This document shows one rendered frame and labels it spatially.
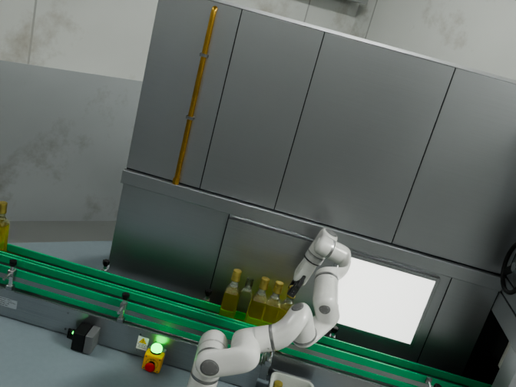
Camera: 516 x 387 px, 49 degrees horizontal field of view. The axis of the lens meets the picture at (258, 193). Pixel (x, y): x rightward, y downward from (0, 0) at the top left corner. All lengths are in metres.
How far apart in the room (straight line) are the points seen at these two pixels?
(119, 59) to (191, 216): 2.64
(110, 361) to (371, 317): 1.08
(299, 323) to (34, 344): 1.08
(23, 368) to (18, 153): 2.81
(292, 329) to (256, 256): 0.63
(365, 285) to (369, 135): 0.63
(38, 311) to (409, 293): 1.51
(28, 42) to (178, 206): 2.54
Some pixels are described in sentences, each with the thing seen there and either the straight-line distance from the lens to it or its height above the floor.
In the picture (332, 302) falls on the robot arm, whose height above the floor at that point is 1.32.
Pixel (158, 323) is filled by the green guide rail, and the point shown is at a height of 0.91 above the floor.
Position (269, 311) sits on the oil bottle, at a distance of 2.33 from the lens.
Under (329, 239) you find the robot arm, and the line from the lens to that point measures 2.12.
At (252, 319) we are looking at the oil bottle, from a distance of 2.36.
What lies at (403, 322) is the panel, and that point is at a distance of 2.52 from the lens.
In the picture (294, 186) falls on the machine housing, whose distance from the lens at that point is 2.30.
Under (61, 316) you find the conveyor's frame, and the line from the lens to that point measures 2.43.
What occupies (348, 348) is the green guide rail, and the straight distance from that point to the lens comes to 2.47.
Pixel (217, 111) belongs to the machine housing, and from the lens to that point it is 2.28.
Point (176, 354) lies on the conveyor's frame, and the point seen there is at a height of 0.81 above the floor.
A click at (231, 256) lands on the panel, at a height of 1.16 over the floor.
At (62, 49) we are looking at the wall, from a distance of 4.71.
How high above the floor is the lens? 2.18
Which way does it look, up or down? 18 degrees down
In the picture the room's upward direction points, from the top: 15 degrees clockwise
